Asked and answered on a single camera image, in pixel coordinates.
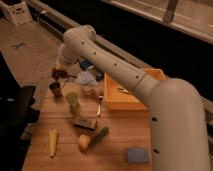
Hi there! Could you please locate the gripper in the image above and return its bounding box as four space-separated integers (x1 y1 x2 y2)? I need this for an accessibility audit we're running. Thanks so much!
55 61 76 78

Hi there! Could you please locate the dark grape bunch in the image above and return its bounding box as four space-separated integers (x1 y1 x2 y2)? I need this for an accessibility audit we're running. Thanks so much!
51 68 68 81

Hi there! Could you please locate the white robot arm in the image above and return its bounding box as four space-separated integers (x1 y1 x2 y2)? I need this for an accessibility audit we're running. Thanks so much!
58 25 211 171

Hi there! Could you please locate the dark metal cup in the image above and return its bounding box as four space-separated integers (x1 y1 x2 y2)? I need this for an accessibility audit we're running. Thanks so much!
49 82 62 98

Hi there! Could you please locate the green plastic cup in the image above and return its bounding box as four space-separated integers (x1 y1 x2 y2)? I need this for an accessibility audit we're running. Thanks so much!
66 92 79 108

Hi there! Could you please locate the blue box on floor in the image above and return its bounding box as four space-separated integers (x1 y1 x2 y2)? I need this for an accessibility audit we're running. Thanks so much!
80 60 94 70

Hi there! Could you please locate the clear glass jar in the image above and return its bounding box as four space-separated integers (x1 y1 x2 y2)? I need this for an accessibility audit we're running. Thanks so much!
81 84 95 96

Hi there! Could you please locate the yellow plastic bin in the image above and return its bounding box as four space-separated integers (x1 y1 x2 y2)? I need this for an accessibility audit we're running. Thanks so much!
103 67 167 111

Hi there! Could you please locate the dark rectangular scrub block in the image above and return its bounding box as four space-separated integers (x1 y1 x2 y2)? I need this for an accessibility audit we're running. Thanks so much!
73 117 97 131

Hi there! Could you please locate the black chair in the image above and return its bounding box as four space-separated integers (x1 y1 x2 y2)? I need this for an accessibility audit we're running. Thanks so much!
0 52 40 171

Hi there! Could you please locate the yellow corn cob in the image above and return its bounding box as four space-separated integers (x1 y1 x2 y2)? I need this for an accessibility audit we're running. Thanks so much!
49 129 58 158

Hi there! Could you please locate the green cucumber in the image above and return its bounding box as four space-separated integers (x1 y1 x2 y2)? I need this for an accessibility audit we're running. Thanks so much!
90 127 109 147

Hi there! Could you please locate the white cardboard box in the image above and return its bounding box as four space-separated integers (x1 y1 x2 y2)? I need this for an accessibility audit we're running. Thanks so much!
0 0 32 26

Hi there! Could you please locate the yellow orange fruit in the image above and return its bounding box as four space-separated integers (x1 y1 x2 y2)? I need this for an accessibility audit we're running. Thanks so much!
77 134 91 151

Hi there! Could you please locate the blue sponge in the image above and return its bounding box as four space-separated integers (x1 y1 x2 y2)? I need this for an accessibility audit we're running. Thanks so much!
127 147 148 163

